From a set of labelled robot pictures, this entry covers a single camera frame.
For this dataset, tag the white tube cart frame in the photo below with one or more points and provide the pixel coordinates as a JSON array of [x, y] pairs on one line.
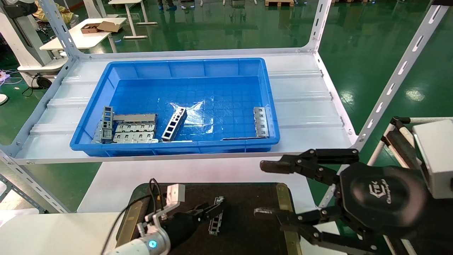
[[385, 152]]

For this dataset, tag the blue plastic bin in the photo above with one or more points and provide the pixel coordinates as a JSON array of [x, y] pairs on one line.
[[212, 88]]

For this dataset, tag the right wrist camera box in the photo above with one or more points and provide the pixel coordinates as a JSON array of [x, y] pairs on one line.
[[435, 159]]

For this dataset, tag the person in yellow clothes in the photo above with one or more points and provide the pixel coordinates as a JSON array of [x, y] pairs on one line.
[[56, 12]]

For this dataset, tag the wooden pallet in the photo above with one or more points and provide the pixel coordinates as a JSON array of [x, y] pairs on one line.
[[279, 3]]

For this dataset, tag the white metal shelf rack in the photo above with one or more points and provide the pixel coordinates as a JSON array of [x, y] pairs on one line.
[[300, 106]]

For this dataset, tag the black foam roll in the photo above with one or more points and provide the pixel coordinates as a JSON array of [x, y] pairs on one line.
[[398, 145]]

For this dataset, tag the perforated flat metal plate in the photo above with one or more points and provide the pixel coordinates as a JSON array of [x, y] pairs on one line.
[[122, 127], [120, 138]]

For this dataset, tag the silver slotted metal bracket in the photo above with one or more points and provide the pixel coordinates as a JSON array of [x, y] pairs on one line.
[[255, 122]]

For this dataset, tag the white table with thin legs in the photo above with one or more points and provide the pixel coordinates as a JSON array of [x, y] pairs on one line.
[[132, 21]]

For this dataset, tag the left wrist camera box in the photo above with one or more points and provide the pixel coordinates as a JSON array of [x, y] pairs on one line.
[[176, 194]]

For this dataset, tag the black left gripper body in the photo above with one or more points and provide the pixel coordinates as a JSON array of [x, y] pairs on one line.
[[180, 226]]

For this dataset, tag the ladder shaped metal bracket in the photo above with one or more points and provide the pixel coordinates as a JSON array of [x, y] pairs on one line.
[[174, 124]]

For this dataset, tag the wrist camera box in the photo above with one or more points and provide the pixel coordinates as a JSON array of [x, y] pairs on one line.
[[435, 159], [176, 194]]

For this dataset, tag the small bent metal piece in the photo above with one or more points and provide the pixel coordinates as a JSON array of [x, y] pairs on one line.
[[97, 134]]

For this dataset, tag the open cardboard box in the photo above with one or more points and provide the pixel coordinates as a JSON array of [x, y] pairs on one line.
[[106, 26]]

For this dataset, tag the grey windowed metal bracket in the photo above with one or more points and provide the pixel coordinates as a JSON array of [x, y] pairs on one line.
[[103, 122]]

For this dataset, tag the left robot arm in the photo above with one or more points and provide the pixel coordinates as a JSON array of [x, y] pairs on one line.
[[141, 246]]

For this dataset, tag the white round floor base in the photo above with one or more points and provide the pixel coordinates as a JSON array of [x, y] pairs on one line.
[[2, 99]]

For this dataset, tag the long grey metal box part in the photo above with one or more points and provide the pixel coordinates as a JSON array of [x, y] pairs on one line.
[[134, 117]]

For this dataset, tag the clear plastic film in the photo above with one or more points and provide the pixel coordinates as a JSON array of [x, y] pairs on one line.
[[193, 108]]

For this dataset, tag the white work table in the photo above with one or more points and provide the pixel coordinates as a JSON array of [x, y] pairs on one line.
[[78, 39]]

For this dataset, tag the black work mat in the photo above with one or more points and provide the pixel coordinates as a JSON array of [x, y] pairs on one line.
[[247, 212]]

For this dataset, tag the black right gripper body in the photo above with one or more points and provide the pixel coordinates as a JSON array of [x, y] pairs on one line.
[[382, 194]]

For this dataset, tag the thin metal strip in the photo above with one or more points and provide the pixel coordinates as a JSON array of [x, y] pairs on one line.
[[244, 138], [177, 141]]

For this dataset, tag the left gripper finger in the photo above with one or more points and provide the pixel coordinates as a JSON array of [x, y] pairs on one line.
[[214, 209], [201, 208]]

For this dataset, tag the dark metal channel part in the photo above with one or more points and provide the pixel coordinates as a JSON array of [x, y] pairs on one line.
[[215, 226]]

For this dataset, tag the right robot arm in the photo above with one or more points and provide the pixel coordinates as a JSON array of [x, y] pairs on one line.
[[439, 226]]

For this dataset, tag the white machine stand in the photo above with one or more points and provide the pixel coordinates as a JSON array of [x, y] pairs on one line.
[[24, 46]]

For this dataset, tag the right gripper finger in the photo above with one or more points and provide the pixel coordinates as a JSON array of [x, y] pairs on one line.
[[311, 163], [311, 221]]

